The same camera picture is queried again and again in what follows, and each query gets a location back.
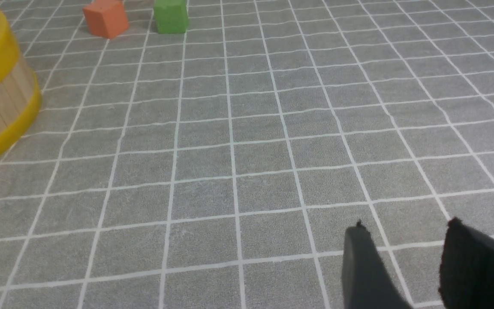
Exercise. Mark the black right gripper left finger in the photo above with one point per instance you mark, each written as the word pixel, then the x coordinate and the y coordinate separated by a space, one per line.
pixel 366 283

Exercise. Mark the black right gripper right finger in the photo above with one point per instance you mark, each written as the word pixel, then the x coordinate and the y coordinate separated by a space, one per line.
pixel 466 273

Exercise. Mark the yellow bamboo steamer basket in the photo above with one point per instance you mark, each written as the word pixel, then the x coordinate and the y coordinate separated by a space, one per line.
pixel 20 102

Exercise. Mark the grey grid tablecloth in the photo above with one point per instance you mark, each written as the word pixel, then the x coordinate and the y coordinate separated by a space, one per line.
pixel 220 168

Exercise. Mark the green foam cube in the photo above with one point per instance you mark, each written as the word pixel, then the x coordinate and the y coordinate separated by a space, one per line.
pixel 171 16

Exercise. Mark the orange foam cube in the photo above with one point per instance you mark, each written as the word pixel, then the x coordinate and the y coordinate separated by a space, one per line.
pixel 106 18

